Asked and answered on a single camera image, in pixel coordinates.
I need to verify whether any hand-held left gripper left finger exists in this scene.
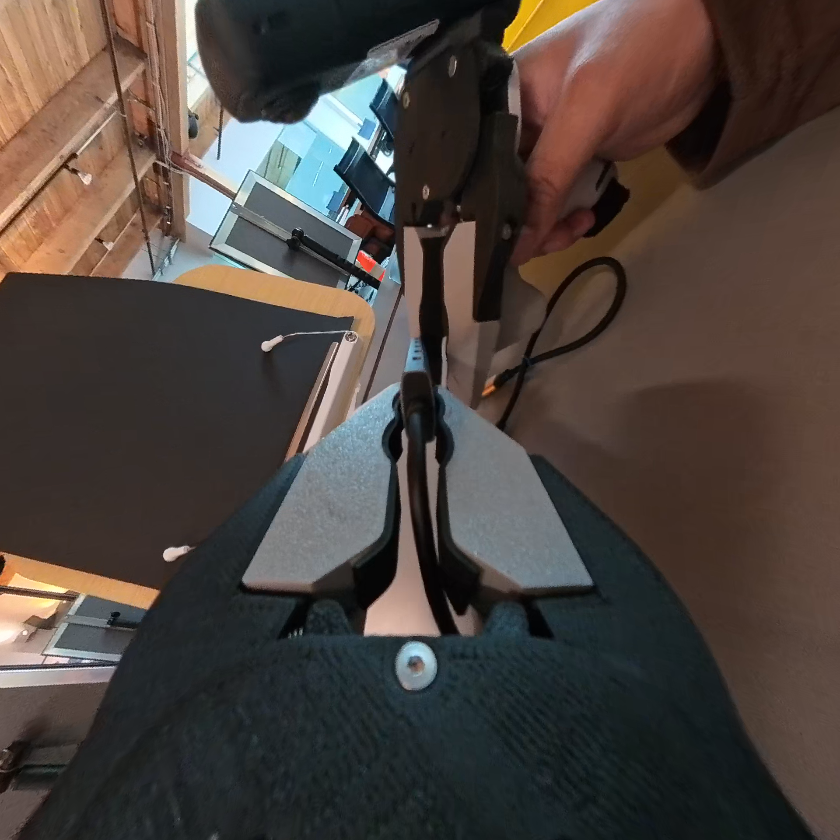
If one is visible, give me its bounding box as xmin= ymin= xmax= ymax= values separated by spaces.
xmin=241 ymin=387 xmax=403 ymax=595

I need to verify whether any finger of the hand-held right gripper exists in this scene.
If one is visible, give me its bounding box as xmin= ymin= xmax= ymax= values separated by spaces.
xmin=432 ymin=220 xmax=527 ymax=410
xmin=399 ymin=223 xmax=452 ymax=388

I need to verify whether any person's right hand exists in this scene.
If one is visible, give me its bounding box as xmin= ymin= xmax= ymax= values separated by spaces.
xmin=508 ymin=0 xmax=731 ymax=267

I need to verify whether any silver framed black panel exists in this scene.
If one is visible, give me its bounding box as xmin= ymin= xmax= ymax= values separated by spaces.
xmin=209 ymin=169 xmax=363 ymax=290

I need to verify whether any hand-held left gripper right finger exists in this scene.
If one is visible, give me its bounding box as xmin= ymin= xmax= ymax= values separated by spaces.
xmin=427 ymin=387 xmax=595 ymax=606

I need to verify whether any black paper sheet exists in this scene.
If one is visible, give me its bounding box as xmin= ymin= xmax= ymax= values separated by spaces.
xmin=0 ymin=272 xmax=355 ymax=588

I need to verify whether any black usb cable orange plug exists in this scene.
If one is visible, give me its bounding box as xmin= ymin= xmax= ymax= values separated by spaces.
xmin=399 ymin=256 xmax=627 ymax=636

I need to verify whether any wooden book stand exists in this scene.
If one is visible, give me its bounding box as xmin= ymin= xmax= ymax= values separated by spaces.
xmin=0 ymin=264 xmax=377 ymax=611

